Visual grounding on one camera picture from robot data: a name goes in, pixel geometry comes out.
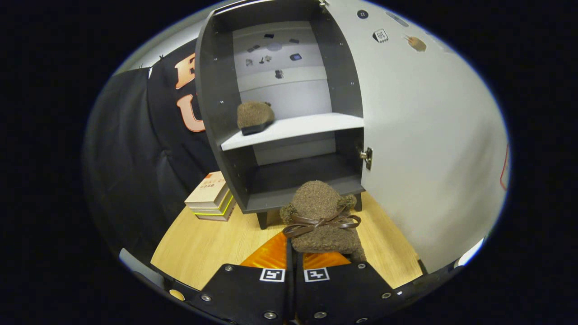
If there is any dark grey shoe cabinet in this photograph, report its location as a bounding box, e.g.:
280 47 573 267
195 0 365 230

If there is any black backdrop cloth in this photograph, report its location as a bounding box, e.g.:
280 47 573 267
82 38 222 267

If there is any yellow edged book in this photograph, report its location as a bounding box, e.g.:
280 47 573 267
189 192 234 216

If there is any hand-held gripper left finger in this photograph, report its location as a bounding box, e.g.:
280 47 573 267
200 232 295 325

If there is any beige shoe cabinet door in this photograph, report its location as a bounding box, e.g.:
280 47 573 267
323 0 511 275

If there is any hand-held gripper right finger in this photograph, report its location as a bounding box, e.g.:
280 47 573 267
294 251 394 325

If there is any beige cover book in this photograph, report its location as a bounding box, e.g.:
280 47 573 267
184 172 232 209

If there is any brown fuzzy shoe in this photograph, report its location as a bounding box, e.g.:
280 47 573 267
237 101 276 136
279 180 367 263

